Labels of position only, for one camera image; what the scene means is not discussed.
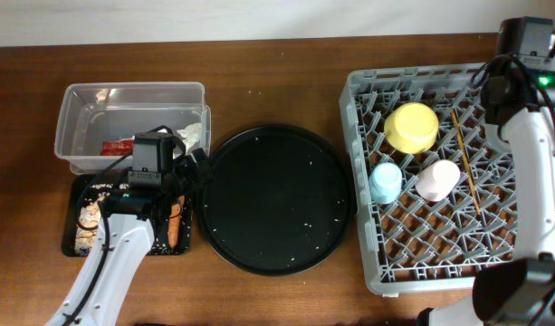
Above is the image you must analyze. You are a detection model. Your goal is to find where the white tissue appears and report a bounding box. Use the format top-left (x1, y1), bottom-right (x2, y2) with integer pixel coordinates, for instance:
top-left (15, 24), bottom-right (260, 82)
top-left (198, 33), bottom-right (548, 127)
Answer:
top-left (176, 122), bottom-right (202, 152)

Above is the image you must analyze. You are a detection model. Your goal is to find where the orange carrot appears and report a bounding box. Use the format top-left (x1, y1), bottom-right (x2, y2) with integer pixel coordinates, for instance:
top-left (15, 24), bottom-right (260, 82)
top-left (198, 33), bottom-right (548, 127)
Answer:
top-left (167, 196), bottom-right (185, 248)

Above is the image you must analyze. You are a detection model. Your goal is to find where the red snack wrapper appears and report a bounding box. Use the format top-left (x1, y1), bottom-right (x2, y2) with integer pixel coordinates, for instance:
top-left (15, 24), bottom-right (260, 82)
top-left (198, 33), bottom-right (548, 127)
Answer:
top-left (100, 139), bottom-right (134, 156)

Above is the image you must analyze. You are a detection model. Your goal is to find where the blue cup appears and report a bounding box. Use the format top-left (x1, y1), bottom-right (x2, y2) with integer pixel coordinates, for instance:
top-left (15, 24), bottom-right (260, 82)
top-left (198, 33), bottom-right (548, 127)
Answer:
top-left (368, 162), bottom-right (402, 205)

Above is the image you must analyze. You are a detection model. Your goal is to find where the yellow bowl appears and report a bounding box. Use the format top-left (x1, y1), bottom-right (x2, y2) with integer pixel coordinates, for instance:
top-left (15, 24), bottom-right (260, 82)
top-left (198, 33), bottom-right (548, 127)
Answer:
top-left (384, 102), bottom-right (439, 154)

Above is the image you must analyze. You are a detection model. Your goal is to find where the pink cup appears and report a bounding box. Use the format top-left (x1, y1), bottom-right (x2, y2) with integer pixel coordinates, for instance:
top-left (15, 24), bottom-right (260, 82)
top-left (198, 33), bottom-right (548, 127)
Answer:
top-left (415, 159), bottom-right (460, 202)

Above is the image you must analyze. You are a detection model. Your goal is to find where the wooden chopstick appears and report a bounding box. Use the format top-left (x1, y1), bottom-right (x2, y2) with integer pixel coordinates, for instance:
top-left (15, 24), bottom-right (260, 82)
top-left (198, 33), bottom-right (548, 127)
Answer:
top-left (451, 109), bottom-right (481, 216)

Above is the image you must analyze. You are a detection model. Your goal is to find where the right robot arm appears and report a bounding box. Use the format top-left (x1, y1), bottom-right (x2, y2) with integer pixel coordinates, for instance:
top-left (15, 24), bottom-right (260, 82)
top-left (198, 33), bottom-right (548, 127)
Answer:
top-left (416, 16), bottom-right (555, 326)

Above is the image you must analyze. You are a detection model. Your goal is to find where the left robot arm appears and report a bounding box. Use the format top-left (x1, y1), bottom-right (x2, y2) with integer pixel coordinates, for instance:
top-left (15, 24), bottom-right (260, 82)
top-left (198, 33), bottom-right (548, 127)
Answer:
top-left (49, 127), bottom-right (214, 325)

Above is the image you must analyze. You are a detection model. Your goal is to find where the grey dishwasher rack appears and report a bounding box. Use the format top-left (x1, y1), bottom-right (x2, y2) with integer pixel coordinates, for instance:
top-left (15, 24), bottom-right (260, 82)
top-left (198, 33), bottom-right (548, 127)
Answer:
top-left (340, 64), bottom-right (518, 296)

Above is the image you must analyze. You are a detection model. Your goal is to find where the round black serving tray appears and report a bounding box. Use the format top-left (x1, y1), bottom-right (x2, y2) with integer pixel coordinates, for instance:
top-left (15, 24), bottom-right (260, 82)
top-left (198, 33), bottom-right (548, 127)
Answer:
top-left (196, 125), bottom-right (357, 276)

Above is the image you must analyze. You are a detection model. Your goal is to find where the black rectangular tray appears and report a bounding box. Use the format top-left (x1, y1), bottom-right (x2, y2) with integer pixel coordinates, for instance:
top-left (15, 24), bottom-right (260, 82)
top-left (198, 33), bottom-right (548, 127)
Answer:
top-left (61, 173), bottom-right (193, 257)

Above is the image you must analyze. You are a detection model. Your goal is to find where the clear plastic bin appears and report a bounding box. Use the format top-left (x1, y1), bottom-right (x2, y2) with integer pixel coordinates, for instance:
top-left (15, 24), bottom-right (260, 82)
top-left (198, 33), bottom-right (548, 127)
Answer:
top-left (54, 81), bottom-right (212, 175)

